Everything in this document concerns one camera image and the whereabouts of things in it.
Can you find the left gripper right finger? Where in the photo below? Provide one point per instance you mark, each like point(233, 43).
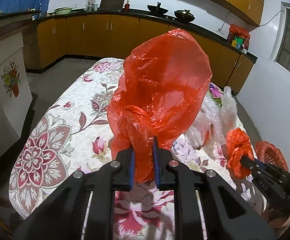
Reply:
point(206, 206)

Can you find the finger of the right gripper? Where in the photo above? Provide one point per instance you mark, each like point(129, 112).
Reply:
point(250, 164)

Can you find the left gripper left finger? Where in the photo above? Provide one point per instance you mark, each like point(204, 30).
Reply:
point(82, 207)

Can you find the knotted red plastic bag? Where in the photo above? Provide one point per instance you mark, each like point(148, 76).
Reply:
point(238, 145)

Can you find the bubble wrap sheet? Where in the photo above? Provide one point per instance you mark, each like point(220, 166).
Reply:
point(206, 126)

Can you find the clear white plastic bag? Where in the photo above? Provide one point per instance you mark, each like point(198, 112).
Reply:
point(228, 110)

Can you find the olive green plastic bag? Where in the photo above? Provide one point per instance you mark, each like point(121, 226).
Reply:
point(217, 100)

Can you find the purple pink plastic bag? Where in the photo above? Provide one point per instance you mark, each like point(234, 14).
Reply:
point(215, 91)

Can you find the large red plastic bag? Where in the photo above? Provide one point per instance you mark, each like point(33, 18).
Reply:
point(159, 95)

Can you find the red lined trash basket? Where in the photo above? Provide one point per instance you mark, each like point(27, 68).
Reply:
point(268, 153)

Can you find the lower orange kitchen cabinets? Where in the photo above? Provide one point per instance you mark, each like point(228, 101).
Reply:
point(96, 36)

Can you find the person's right hand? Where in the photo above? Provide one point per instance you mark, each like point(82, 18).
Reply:
point(278, 221)

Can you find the floral tablecloth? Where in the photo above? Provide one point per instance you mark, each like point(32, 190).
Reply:
point(74, 134)

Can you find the red bag with groceries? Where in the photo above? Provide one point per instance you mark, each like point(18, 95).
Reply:
point(238, 37)

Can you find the black lidded wok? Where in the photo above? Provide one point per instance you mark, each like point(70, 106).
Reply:
point(184, 16)

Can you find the green basin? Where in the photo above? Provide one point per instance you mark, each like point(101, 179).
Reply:
point(62, 11)

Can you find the small red bottle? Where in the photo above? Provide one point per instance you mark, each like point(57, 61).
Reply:
point(127, 6)

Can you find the glass jar on counter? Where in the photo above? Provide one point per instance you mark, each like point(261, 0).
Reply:
point(90, 5)

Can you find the dark wooden cutting board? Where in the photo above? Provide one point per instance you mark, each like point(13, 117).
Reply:
point(111, 5)

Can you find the black wok with handle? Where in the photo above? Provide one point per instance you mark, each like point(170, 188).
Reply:
point(157, 9)

